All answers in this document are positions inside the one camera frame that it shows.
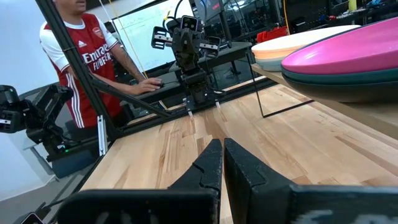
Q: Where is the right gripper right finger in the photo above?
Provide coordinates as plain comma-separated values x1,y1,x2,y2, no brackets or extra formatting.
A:
223,138,398,224

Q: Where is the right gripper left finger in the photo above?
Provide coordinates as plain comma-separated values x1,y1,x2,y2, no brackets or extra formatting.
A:
57,138,224,224

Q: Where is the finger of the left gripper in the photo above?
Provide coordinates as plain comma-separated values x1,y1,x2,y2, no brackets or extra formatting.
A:
151,26,172,50
205,36,221,58

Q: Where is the peach plate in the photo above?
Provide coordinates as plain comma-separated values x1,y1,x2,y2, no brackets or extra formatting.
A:
253,48,292,60

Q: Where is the light blue plate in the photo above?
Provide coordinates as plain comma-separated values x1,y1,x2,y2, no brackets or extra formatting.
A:
255,57,284,72

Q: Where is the cream plate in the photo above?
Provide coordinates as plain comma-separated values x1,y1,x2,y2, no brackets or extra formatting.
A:
251,24,362,52

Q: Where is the magenta plate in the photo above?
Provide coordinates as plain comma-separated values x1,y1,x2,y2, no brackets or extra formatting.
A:
280,17,398,75

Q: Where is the black plate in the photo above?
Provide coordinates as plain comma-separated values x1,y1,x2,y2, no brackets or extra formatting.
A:
284,76,398,103

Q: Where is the teal plate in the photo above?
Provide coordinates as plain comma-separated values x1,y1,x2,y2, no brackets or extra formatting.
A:
281,67,398,85

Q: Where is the white board panel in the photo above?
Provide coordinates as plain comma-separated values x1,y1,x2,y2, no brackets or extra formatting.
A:
112,0,195,73

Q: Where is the red storage bin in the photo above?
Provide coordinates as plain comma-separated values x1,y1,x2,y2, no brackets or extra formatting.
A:
256,26,289,44

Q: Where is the person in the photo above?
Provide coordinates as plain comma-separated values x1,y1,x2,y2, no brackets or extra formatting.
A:
39,0,164,130

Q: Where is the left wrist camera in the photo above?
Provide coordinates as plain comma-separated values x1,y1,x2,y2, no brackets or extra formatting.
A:
180,15,200,32

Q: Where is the black aluminium rig frame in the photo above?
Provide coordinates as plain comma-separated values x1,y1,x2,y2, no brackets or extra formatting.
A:
35,0,175,142

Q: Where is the white corner bracket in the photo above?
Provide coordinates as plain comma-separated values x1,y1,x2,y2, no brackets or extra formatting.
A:
96,114,109,157

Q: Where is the wooden shelf black metal frame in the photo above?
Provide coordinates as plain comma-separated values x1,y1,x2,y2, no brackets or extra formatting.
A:
245,49,398,141

